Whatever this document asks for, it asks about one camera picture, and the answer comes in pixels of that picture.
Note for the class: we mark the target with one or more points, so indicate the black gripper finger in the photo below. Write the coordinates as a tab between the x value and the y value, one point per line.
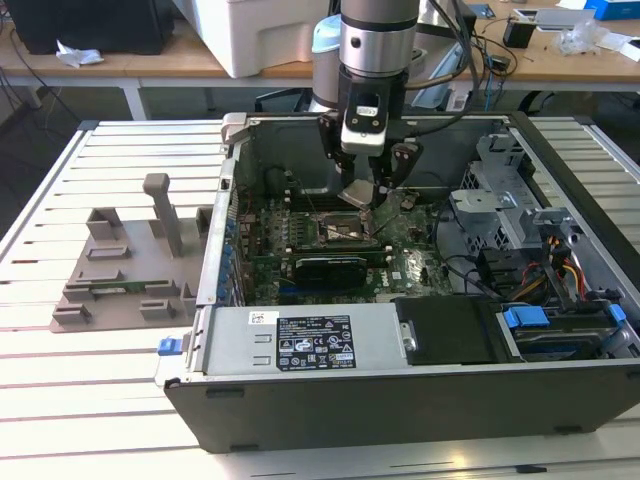
407	157
332	140

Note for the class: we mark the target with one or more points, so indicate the silver square CPU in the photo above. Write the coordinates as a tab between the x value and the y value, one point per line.
357	192

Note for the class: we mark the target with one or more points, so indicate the thin metal locking lever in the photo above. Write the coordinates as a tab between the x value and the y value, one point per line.
316	214

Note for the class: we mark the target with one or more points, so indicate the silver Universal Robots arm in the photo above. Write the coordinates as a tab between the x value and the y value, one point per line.
380	45

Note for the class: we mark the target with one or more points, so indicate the CPU socket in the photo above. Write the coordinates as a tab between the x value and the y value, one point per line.
350	220

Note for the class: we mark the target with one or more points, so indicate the black RAM slot row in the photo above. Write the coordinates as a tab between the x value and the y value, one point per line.
335	247
315	201

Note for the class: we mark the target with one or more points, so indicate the grey metal drive cage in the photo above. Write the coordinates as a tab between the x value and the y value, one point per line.
480	200

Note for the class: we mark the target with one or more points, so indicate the green motherboard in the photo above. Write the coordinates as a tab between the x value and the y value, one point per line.
270	220

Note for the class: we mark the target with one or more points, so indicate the white printer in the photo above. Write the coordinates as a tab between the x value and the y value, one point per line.
260	45

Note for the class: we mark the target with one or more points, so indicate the black box on desk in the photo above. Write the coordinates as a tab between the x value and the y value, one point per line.
472	22

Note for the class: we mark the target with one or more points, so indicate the black graphics card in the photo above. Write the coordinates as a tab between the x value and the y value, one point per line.
330	272

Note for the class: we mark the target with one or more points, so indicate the small black open box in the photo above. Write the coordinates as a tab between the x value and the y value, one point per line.
517	32

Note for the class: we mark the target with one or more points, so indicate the wooden desk with clutter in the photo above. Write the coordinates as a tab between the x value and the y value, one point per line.
550	65

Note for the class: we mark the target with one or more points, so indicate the black plastic shroud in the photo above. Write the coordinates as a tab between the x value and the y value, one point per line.
450	330

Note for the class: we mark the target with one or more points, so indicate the hard disk in blue carrier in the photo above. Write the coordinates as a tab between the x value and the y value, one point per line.
525	317

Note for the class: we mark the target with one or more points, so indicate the flat grey box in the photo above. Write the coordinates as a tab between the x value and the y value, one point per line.
565	19

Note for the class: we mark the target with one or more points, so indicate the clear crumpled plastic bag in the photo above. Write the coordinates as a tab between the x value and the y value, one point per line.
580	37

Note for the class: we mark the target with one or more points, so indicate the grey parts rack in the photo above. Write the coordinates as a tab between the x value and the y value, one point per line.
140	245

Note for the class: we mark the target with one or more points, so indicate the grey power supply unit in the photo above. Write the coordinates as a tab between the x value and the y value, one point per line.
240	345

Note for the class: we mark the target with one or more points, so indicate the white paper sheet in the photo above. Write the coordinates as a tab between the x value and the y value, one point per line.
620	47

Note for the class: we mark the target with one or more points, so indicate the green RAM stick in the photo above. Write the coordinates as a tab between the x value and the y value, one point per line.
130	288

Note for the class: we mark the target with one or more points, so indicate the open black PC case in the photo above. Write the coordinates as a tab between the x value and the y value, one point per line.
400	415

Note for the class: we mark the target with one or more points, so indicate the blue cardboard box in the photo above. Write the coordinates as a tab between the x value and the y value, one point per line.
620	9

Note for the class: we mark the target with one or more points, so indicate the large black monitor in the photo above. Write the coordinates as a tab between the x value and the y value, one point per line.
90	25

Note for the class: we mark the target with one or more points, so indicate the crumpled white paper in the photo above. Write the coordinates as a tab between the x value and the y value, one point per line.
77	54

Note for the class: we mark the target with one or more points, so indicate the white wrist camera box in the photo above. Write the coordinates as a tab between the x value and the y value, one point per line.
362	137

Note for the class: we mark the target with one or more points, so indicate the wooden desk white frame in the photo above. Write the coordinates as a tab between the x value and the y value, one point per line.
150	60

